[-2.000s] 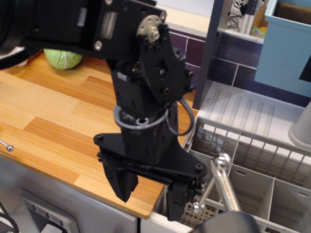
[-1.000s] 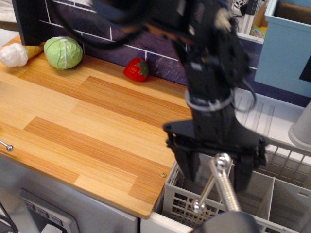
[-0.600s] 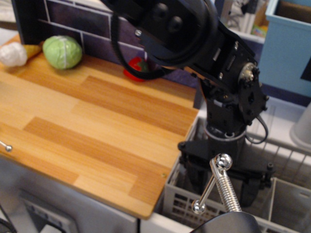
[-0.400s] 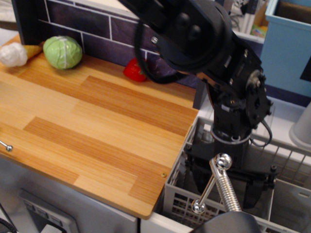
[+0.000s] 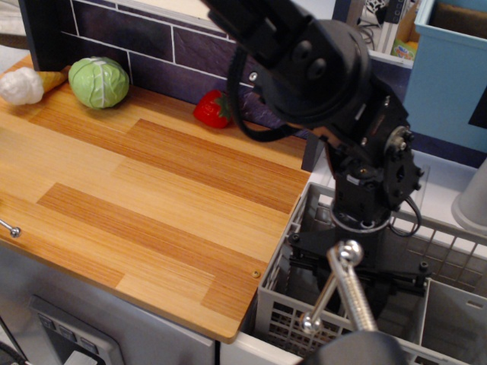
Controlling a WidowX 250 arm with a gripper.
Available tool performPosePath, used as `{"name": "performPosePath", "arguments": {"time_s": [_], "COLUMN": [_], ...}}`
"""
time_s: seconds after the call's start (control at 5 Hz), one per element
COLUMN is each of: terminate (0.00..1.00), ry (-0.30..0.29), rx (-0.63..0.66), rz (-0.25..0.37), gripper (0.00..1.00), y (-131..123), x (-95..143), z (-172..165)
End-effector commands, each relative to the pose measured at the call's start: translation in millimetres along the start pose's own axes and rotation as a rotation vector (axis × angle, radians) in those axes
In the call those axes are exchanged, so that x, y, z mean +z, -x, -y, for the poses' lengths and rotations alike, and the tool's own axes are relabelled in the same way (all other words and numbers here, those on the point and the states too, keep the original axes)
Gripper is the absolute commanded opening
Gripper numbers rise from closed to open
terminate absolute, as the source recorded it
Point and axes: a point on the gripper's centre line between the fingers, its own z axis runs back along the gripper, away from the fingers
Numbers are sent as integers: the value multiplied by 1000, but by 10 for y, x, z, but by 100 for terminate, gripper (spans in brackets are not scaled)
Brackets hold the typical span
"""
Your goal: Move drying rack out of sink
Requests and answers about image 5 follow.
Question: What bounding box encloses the red toy strawberry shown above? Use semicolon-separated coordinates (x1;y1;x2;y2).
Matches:
193;90;232;129

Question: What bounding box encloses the small metal knob rod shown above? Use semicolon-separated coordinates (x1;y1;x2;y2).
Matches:
0;220;22;238

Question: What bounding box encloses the colourful cardboard box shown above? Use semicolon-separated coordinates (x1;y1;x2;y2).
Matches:
390;2;420;61

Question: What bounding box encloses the dark grey shelf post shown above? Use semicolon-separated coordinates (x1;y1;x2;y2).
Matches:
301;133;324;172

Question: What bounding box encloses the green toy cabbage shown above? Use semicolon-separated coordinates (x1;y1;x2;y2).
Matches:
68;57;129;110

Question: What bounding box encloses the black clamp base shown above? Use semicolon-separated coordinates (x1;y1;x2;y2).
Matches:
300;331;407;365

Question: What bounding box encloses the light blue box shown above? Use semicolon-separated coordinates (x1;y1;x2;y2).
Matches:
404;1;486;152

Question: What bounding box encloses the grey metal cup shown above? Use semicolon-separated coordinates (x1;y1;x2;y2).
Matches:
451;161;487;236

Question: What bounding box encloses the grey oven control panel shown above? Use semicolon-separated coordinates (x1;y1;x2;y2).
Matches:
29;295;124;364

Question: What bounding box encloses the white toy ice cream cone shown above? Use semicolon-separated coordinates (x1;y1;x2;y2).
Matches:
1;67;68;106

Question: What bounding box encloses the white sink unit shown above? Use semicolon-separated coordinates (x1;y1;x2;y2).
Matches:
220;153;476;364

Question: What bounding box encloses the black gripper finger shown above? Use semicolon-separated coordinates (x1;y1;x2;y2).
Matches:
314;273;341;313
365;283;397;319

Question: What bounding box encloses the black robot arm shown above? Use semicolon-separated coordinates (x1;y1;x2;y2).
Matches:
207;1;429;316

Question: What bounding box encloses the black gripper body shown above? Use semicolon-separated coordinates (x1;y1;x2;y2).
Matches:
288;224;431;297

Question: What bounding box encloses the grey plastic drying rack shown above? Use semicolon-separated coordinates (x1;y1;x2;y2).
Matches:
253;183;486;364

